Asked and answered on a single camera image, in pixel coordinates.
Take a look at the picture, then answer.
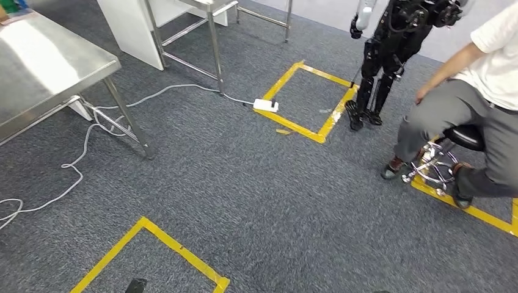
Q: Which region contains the person's right hand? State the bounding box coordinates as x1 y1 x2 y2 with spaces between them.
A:
414 83 432 106

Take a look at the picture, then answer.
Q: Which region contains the black humanoid robot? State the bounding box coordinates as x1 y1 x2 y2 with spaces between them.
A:
344 0 475 132

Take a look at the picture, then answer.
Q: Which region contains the black stool chrome base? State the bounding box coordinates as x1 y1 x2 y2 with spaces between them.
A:
401 124 487 197

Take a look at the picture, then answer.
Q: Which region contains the person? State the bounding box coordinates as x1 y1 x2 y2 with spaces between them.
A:
379 1 518 211

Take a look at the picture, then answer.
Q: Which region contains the yellow floor tape square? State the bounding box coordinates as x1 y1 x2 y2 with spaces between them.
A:
410 136 518 238
253 60 360 145
70 216 231 293

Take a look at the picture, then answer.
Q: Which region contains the white power strip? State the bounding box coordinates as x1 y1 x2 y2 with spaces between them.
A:
252 98 280 114

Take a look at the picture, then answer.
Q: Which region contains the stainless steel table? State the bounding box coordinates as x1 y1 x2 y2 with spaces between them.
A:
143 0 293 96
0 11 158 161

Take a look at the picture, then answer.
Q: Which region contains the dark robot left foot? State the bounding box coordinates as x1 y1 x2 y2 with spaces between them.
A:
124 278 149 293

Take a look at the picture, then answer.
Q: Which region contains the white power cable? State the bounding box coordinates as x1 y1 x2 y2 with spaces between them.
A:
0 82 257 233

